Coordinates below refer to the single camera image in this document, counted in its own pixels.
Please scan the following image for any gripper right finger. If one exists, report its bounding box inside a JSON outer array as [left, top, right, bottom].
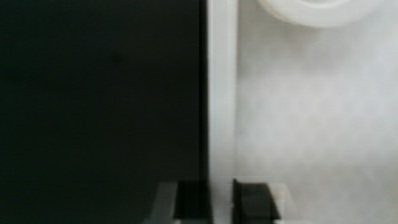
[[233, 180, 297, 224]]

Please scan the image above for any white desk tabletop tray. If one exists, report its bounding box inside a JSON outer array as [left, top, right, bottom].
[[208, 0, 398, 224]]

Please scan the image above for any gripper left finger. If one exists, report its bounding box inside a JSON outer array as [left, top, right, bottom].
[[144, 181, 213, 224]]

